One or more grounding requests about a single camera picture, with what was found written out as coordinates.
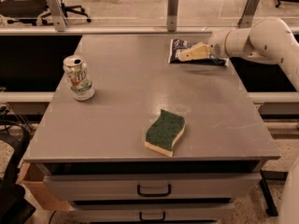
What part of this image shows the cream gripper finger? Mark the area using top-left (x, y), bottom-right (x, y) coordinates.
top-left (178, 43), bottom-right (211, 62)
top-left (188, 42), bottom-right (203, 49)

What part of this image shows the blue chip bag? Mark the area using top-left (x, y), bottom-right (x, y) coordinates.
top-left (168, 39), bottom-right (226, 66)

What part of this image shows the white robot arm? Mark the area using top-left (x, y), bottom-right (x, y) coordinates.
top-left (178, 18), bottom-right (299, 91)

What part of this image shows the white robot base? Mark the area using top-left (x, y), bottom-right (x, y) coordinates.
top-left (278, 158), bottom-right (299, 224)

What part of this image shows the green and yellow sponge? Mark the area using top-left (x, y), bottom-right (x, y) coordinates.
top-left (145, 109), bottom-right (186, 157)

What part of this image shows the green 7up soda can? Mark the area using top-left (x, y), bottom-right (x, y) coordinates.
top-left (64, 55), bottom-right (94, 101)

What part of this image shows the upper grey drawer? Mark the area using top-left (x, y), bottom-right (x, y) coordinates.
top-left (44, 173), bottom-right (261, 202)

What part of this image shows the grey drawer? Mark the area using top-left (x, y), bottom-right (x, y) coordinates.
top-left (71, 203), bottom-right (235, 223)
top-left (44, 173), bottom-right (261, 202)

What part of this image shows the black table leg stand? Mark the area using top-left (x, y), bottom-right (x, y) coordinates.
top-left (260, 170), bottom-right (288, 217)

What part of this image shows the black office chair far left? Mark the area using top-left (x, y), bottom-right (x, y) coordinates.
top-left (0, 0), bottom-right (92, 26)

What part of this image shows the lower grey drawer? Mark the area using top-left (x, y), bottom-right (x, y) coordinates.
top-left (71, 203), bottom-right (235, 223)

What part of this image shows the wooden box under table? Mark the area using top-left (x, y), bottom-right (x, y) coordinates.
top-left (18, 162), bottom-right (70, 212)

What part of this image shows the black chair near left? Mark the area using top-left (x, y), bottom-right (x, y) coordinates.
top-left (0, 119), bottom-right (36, 224)

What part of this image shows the right metal bracket post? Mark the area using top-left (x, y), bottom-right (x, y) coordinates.
top-left (237, 0), bottom-right (260, 28)

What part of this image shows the metal bracket post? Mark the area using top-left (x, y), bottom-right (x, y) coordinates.
top-left (237, 0), bottom-right (260, 28)
top-left (46, 0), bottom-right (67, 32)
top-left (166, 0), bottom-right (178, 32)

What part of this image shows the middle metal bracket post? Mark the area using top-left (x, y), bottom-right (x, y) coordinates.
top-left (166, 0), bottom-right (178, 32)

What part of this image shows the left metal bracket post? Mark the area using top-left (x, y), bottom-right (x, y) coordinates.
top-left (46, 0), bottom-right (67, 32)

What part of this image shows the black upper drawer handle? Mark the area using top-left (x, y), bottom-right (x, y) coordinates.
top-left (136, 184), bottom-right (172, 198)

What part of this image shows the black drawer handle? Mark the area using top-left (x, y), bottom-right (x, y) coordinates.
top-left (136, 184), bottom-right (172, 198)
top-left (138, 211), bottom-right (166, 222)

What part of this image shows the black lower drawer handle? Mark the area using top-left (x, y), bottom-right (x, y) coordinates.
top-left (138, 211), bottom-right (166, 222)

